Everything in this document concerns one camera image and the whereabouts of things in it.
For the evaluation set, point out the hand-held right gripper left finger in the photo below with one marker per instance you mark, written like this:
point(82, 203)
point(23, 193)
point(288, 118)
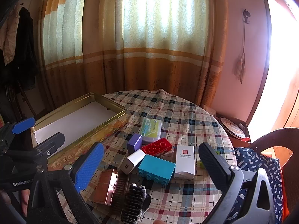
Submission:
point(90, 165)

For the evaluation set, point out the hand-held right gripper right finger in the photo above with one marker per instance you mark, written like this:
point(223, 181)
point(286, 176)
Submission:
point(213, 165)

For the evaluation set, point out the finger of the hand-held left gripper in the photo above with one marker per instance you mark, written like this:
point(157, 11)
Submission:
point(53, 141)
point(23, 124)

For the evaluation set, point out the green block with soccer ball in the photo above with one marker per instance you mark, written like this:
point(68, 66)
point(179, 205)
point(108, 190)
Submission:
point(200, 164)

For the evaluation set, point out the copper coloured box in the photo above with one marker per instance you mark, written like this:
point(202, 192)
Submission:
point(104, 186)

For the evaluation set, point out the white box with red mark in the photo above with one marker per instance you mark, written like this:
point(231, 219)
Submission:
point(184, 163)

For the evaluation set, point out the brown comb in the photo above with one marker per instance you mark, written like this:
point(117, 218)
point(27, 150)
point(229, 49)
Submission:
point(121, 189)

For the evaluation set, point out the gold metal tin box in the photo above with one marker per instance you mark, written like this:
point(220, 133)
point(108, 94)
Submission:
point(109, 126)

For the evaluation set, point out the white charger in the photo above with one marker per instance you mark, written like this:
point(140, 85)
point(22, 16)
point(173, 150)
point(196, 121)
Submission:
point(134, 159)

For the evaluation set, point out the purple block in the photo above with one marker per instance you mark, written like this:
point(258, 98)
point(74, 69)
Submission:
point(134, 143)

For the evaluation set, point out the black hair clip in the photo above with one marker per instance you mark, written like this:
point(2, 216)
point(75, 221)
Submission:
point(133, 203)

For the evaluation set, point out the teal building block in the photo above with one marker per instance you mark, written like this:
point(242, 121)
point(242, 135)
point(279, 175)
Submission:
point(155, 168)

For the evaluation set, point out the red building block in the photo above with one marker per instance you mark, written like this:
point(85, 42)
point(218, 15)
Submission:
point(156, 148)

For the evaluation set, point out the clear box with green label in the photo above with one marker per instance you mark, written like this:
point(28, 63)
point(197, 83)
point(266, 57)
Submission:
point(151, 129)

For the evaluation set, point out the person's left hand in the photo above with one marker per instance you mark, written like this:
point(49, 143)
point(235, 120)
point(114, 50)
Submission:
point(25, 196)

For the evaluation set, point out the round patterned plate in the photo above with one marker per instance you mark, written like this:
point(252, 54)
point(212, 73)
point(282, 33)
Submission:
point(231, 127)

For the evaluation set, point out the brown cardboard box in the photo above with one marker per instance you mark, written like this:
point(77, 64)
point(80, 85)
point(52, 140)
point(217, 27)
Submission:
point(243, 123)

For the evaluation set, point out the blue feather print cushion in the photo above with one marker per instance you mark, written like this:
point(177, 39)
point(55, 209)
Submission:
point(268, 165)

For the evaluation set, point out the clear plastic bag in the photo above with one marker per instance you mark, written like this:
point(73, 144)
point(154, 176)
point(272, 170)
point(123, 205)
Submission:
point(209, 110)

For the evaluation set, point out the brown wicker chair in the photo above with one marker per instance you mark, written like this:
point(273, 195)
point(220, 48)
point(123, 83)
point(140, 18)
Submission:
point(264, 140)

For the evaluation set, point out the black hanging jacket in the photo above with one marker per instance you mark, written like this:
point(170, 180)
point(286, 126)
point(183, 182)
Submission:
point(25, 51)

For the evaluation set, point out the beige hanging jacket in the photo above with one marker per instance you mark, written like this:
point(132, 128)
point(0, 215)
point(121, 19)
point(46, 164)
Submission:
point(10, 35)

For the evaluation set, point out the wooden door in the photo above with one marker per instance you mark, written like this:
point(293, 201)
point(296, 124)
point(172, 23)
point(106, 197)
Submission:
point(289, 114)

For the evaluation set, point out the orange and white curtain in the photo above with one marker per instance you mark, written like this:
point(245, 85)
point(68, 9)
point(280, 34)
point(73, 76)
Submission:
point(151, 51)
point(63, 39)

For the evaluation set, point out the metal wall hook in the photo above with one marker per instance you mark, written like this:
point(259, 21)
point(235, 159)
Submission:
point(246, 15)

